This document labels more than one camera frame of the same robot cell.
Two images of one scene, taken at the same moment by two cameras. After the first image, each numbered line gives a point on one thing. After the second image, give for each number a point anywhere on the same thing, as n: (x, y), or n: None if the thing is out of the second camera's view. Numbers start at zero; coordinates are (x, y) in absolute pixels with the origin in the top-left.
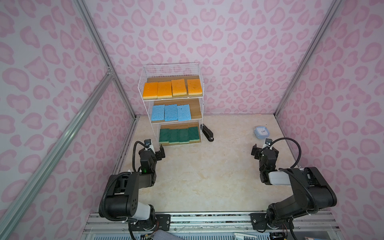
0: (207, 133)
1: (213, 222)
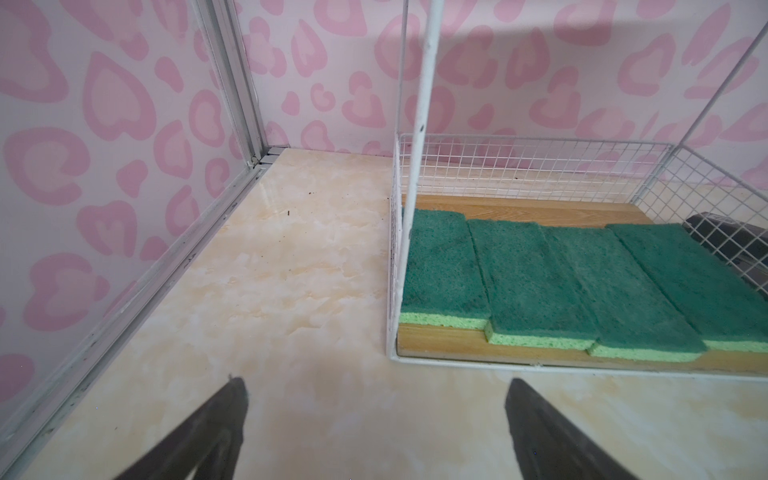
0: (743, 245)
1: None
